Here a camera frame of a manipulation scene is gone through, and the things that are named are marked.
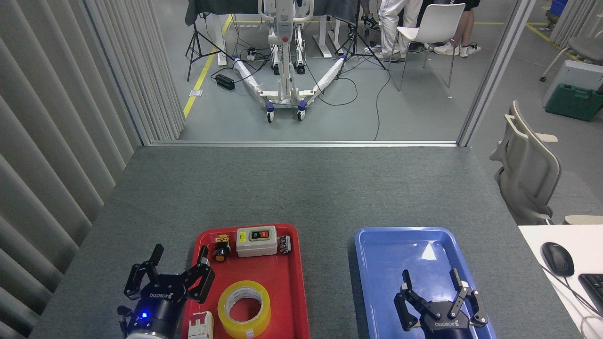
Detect silver rail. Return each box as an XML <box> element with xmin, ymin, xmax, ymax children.
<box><xmin>150</xmin><ymin>140</ymin><xmax>458</xmax><ymax>148</ymax></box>

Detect beige office chair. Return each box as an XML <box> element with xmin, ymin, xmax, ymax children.
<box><xmin>489</xmin><ymin>100</ymin><xmax>562</xmax><ymax>226</ymax></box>

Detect person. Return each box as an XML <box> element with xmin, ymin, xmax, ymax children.
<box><xmin>360</xmin><ymin>0</ymin><xmax>381</xmax><ymax>32</ymax></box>
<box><xmin>432</xmin><ymin>0</ymin><xmax>482</xmax><ymax>58</ymax></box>
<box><xmin>375</xmin><ymin>0</ymin><xmax>424</xmax><ymax>63</ymax></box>

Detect grey seat chair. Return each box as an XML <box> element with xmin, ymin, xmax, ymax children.
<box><xmin>539</xmin><ymin>36</ymin><xmax>603</xmax><ymax>82</ymax></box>

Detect black computer mouse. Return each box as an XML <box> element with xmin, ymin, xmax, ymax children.
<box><xmin>541</xmin><ymin>242</ymin><xmax>575</xmax><ymax>277</ymax></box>

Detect yellow tape roll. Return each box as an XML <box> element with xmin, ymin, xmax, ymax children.
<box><xmin>217</xmin><ymin>281</ymin><xmax>271</xmax><ymax>339</ymax></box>

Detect green plastic case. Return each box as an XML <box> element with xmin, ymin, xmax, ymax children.
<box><xmin>545</xmin><ymin>83</ymin><xmax>603</xmax><ymax>122</ymax></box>

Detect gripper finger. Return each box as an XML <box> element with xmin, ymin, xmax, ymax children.
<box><xmin>448</xmin><ymin>268</ymin><xmax>489</xmax><ymax>329</ymax></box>
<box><xmin>394</xmin><ymin>269</ymin><xmax>436</xmax><ymax>332</ymax></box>
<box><xmin>124</xmin><ymin>244</ymin><xmax>164</xmax><ymax>300</ymax></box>
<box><xmin>182</xmin><ymin>246</ymin><xmax>216</xmax><ymax>303</ymax></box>

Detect beige chair armrest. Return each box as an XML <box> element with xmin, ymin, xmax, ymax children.
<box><xmin>563</xmin><ymin>215</ymin><xmax>603</xmax><ymax>226</ymax></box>

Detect red plastic tray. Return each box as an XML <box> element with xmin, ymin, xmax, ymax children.
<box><xmin>181</xmin><ymin>223</ymin><xmax>310</xmax><ymax>339</ymax></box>

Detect blue bin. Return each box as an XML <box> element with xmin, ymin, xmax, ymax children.
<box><xmin>546</xmin><ymin>0</ymin><xmax>569</xmax><ymax>25</ymax></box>

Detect grey vertical blinds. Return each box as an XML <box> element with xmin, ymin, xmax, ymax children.
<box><xmin>0</xmin><ymin>0</ymin><xmax>186</xmax><ymax>339</ymax></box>
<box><xmin>550</xmin><ymin>0</ymin><xmax>603</xmax><ymax>46</ymax></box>

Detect orange push button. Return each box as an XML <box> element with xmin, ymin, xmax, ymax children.
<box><xmin>213</xmin><ymin>234</ymin><xmax>232</xmax><ymax>263</ymax></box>

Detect black tripod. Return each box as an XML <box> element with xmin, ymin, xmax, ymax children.
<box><xmin>335</xmin><ymin>0</ymin><xmax>388</xmax><ymax>81</ymax></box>
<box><xmin>185</xmin><ymin>0</ymin><xmax>234</xmax><ymax>82</ymax></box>

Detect black floor cable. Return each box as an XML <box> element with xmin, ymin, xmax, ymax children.
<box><xmin>301</xmin><ymin>56</ymin><xmax>392</xmax><ymax>141</ymax></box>

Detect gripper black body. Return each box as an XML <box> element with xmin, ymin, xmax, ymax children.
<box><xmin>418</xmin><ymin>301</ymin><xmax>479</xmax><ymax>339</ymax></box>
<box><xmin>123</xmin><ymin>274</ymin><xmax>190</xmax><ymax>336</ymax></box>

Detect white stand on wheels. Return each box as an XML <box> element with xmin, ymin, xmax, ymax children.
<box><xmin>232</xmin><ymin>0</ymin><xmax>350</xmax><ymax>124</ymax></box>

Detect black keyboard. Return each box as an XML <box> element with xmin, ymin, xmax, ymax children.
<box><xmin>578</xmin><ymin>273</ymin><xmax>603</xmax><ymax>317</ymax></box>

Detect white plastic chair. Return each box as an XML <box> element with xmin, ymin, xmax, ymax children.
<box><xmin>387</xmin><ymin>3</ymin><xmax>466</xmax><ymax>93</ymax></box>

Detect mouse cable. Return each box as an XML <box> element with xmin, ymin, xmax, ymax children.
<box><xmin>537</xmin><ymin>263</ymin><xmax>603</xmax><ymax>339</ymax></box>

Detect white circuit breaker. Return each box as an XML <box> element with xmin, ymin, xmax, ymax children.
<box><xmin>188</xmin><ymin>311</ymin><xmax>214</xmax><ymax>339</ymax></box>

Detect silver post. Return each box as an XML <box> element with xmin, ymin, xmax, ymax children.
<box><xmin>457</xmin><ymin>0</ymin><xmax>537</xmax><ymax>147</ymax></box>

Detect white desk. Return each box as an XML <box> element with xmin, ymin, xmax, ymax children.
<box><xmin>518</xmin><ymin>225</ymin><xmax>603</xmax><ymax>339</ymax></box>

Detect grey switch box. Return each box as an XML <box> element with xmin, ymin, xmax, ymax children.
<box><xmin>236</xmin><ymin>226</ymin><xmax>278</xmax><ymax>258</ymax></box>

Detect blue plastic tray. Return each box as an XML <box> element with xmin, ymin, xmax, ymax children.
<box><xmin>354</xmin><ymin>227</ymin><xmax>497</xmax><ymax>339</ymax></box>

